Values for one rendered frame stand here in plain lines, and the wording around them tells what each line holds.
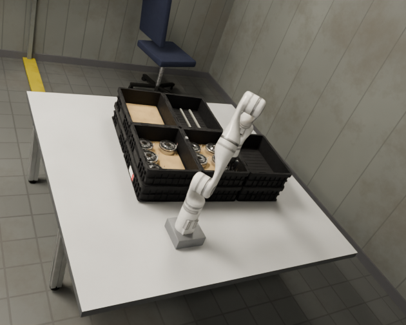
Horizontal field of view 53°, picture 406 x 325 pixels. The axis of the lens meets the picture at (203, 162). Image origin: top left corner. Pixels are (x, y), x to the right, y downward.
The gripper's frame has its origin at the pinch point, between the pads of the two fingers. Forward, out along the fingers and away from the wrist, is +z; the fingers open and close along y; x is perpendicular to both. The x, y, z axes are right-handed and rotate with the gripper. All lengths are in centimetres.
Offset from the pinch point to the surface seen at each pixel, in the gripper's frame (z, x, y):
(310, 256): 16, -51, 40
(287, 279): 86, -20, 81
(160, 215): 15.3, -17.0, -38.3
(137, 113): 2, 58, -35
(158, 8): -10, 237, 27
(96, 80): 85, 254, -16
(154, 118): 2, 54, -26
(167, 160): 2.3, 11.9, -29.6
